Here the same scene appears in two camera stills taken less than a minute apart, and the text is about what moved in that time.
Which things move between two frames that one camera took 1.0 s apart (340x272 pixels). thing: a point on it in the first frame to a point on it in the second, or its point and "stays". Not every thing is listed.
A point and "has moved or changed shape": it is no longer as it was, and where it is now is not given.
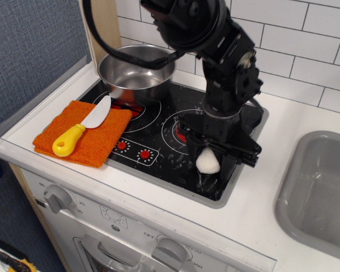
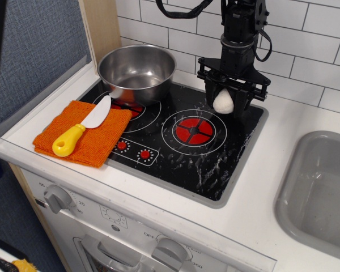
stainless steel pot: [134, 84] stays
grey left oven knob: [56, 198] stays
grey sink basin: [313, 203] stays
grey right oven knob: [170, 252] stays
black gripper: [226, 134] to [236, 64]
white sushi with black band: [207, 162] has moved or changed shape
